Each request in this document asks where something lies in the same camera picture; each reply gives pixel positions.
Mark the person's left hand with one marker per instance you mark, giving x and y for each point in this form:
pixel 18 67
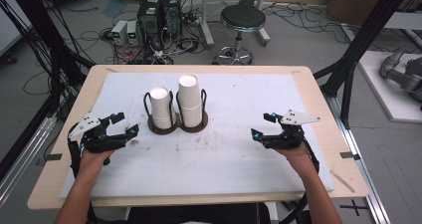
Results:
pixel 94 161

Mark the white power supply unit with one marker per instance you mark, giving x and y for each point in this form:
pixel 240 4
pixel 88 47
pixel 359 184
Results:
pixel 118 31
pixel 132 33

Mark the tall stack of paper cups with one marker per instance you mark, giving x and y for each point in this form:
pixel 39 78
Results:
pixel 189 98

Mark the aluminium rail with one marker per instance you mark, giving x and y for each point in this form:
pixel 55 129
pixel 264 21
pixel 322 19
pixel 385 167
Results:
pixel 355 151
pixel 23 157

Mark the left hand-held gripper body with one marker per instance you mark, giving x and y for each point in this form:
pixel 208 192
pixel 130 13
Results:
pixel 96 141

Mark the white foam mat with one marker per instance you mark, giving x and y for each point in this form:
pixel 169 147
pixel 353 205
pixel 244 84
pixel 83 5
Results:
pixel 232 171

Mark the person's dark trousers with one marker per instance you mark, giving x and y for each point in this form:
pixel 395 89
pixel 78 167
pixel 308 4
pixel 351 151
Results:
pixel 199 214

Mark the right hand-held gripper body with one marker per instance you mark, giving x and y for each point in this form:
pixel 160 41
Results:
pixel 287 139

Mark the light wooden table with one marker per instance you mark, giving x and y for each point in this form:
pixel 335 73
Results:
pixel 89 94

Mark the black round stool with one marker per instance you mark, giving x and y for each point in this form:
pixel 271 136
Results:
pixel 243 18

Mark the white metal desk leg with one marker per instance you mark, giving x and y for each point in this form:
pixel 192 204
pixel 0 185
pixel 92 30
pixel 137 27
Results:
pixel 262 31
pixel 206 25

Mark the black metal frame post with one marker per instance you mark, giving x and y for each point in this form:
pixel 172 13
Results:
pixel 361 41

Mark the black computer tower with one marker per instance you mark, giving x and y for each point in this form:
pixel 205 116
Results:
pixel 172 11
pixel 150 21

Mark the thin wooden stick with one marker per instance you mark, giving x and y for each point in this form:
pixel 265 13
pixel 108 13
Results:
pixel 342 181

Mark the brown cardboard box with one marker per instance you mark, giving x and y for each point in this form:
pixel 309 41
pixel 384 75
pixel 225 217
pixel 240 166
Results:
pixel 355 5

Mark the person's right hand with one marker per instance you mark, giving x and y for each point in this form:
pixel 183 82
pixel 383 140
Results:
pixel 297 156

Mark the short stack of paper cups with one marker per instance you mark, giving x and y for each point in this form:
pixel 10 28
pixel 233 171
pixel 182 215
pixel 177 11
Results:
pixel 162 108

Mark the white platform board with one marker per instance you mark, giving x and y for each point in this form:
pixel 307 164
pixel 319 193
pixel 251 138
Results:
pixel 381 94

